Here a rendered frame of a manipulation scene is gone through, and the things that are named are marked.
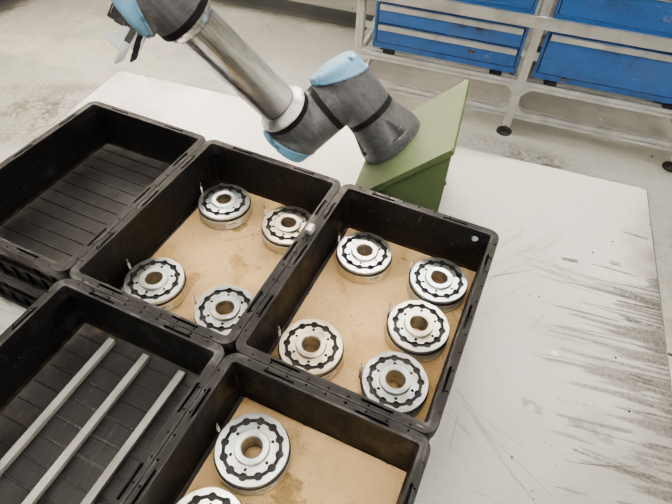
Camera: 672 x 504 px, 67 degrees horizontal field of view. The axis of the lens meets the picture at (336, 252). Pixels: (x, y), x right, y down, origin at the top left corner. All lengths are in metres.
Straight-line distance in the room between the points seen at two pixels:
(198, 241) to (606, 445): 0.82
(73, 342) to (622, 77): 2.48
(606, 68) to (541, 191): 1.40
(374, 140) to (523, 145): 1.77
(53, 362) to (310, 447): 0.43
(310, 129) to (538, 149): 1.88
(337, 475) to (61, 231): 0.70
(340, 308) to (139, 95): 1.05
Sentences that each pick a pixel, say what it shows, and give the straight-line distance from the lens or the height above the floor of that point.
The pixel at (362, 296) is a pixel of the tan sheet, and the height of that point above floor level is 0.83.
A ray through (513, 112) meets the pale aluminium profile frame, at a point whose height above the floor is 0.13.
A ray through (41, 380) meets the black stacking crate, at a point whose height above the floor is 0.83.
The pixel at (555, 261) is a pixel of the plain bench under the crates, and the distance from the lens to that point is 1.26.
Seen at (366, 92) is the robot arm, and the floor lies 0.98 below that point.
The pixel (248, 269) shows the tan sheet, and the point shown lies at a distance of 0.95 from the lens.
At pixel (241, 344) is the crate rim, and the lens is 0.74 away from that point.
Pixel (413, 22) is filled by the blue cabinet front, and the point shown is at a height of 0.48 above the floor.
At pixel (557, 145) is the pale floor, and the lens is 2.92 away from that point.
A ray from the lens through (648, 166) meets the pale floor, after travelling 3.02.
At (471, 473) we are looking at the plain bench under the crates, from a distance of 0.94.
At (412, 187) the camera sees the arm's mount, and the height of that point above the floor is 0.86.
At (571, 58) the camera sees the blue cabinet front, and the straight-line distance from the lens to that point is 2.71.
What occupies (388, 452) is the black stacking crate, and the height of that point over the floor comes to 0.86.
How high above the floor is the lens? 1.56
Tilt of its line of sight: 48 degrees down
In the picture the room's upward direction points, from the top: 3 degrees clockwise
